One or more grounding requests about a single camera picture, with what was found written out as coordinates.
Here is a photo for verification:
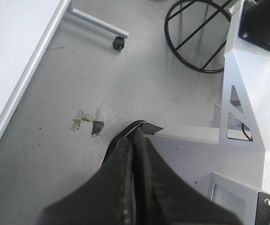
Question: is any white whiteboard with aluminium frame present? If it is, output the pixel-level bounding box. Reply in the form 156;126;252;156
0;0;69;140

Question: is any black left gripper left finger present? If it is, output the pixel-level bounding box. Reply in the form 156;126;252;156
42;138;134;225

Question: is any black caster wheel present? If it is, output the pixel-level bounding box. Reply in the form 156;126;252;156
112;36;125;51

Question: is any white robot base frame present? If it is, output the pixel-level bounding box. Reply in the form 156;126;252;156
154;0;270;225

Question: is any black wire stool base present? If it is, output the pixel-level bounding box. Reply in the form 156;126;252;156
164;0;233;74

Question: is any torn tape residue on floor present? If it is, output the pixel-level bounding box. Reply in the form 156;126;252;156
69;103;107;138

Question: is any black motor housing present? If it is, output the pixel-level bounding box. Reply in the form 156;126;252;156
238;0;270;52

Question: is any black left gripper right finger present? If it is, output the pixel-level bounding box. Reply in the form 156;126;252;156
134;128;241;225

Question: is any grey whiteboard stand leg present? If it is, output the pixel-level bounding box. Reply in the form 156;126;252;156
66;8;129;39

